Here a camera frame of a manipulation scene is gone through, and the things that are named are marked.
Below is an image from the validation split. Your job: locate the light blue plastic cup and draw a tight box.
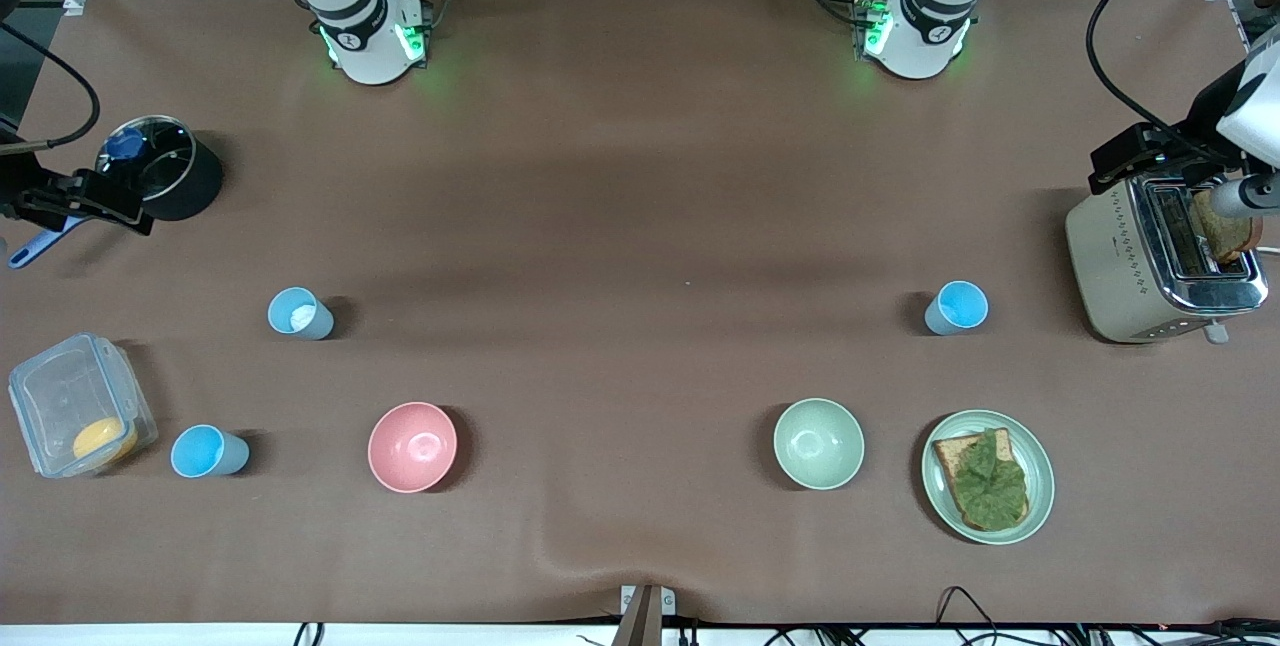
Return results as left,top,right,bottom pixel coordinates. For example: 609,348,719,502
170,424,251,479
267,287,336,342
923,280,990,337

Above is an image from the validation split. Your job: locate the glass lid with blue knob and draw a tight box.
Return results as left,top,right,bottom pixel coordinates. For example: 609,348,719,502
95,116,197,204

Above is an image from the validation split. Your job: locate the dark toast slice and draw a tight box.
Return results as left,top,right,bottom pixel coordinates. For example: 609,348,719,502
1190,188,1264,265

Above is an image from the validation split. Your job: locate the beige and chrome toaster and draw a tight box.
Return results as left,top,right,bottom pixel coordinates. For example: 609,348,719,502
1065,174,1271,345

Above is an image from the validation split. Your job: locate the clear plastic food container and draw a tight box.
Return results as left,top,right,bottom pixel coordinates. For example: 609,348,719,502
8,332,159,479

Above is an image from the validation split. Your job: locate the orange round fruit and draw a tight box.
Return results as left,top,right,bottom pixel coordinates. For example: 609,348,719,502
72,416,139,468

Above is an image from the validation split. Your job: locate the pale green plate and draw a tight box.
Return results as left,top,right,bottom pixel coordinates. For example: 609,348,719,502
921,409,1056,546

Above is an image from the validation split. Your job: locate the brown bread slice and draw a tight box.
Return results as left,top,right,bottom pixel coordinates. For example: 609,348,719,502
932,428,1031,533

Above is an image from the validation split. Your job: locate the green lettuce leaf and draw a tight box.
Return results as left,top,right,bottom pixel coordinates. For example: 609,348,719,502
948,429,1030,531

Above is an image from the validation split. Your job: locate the pink bowl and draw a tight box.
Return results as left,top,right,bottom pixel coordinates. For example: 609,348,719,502
367,401,459,494

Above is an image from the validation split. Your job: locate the pale green bowl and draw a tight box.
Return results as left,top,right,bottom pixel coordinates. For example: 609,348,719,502
773,397,866,491

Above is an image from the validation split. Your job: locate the brown table cloth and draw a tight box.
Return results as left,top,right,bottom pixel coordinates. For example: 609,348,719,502
0,0,1280,627

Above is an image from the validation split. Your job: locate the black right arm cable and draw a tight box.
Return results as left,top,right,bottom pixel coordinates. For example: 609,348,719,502
0,21,102,149

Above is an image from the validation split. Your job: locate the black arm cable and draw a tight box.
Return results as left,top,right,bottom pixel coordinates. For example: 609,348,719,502
1086,0,1280,162
0,21,102,149

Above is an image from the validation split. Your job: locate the black pot with blue handle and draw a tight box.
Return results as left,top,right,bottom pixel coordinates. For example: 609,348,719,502
8,115,225,270

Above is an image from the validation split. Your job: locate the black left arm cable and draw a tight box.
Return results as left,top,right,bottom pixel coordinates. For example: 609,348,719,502
1086,0,1280,162

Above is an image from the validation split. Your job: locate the black looped cable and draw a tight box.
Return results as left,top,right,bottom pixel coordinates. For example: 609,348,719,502
935,585,1003,646

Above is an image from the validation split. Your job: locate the metal table clamp bracket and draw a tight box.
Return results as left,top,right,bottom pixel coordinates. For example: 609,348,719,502
612,583,677,646

